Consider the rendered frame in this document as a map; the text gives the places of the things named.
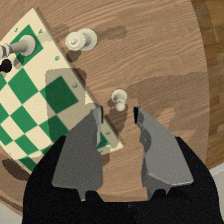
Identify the black pawn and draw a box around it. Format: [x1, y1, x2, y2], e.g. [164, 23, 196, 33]
[0, 59, 12, 73]

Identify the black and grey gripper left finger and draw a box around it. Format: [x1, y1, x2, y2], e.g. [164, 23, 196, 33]
[21, 105, 103, 224]

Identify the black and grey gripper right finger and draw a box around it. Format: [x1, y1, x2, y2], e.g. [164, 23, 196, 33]
[134, 106, 224, 224]

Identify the green and cream chessboard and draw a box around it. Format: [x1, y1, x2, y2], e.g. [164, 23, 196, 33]
[0, 8, 123, 175]

